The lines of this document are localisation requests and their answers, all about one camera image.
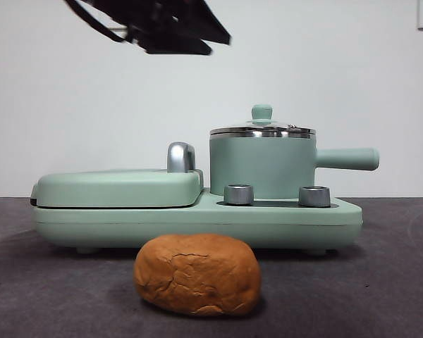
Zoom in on mint green griddle cover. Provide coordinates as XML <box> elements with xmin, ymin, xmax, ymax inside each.
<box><xmin>30</xmin><ymin>168</ymin><xmax>204</xmax><ymax>210</ymax></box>

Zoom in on brown potato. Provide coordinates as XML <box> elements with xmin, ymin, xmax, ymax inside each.
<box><xmin>133</xmin><ymin>233</ymin><xmax>262</xmax><ymax>316</ymax></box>

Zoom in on mint green pot with handle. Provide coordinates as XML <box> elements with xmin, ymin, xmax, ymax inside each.
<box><xmin>209</xmin><ymin>129</ymin><xmax>380</xmax><ymax>198</ymax></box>

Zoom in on chrome latch handle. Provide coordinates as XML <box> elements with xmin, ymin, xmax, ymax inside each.
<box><xmin>166</xmin><ymin>142</ymin><xmax>198</xmax><ymax>174</ymax></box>

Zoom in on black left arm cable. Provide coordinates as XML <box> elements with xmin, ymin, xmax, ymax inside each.
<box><xmin>63</xmin><ymin>0</ymin><xmax>130</xmax><ymax>44</ymax></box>

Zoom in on silver control knob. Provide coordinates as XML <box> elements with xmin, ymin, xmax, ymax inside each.
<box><xmin>298</xmin><ymin>185</ymin><xmax>331</xmax><ymax>208</ymax></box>
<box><xmin>223</xmin><ymin>183</ymin><xmax>255</xmax><ymax>206</ymax></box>

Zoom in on mint green breakfast maker base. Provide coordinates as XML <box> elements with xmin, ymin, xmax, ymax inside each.
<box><xmin>32</xmin><ymin>187</ymin><xmax>363</xmax><ymax>255</ymax></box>

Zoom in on glass lid with green knob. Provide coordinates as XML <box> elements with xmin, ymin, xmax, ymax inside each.
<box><xmin>209</xmin><ymin>103</ymin><xmax>317</xmax><ymax>137</ymax></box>

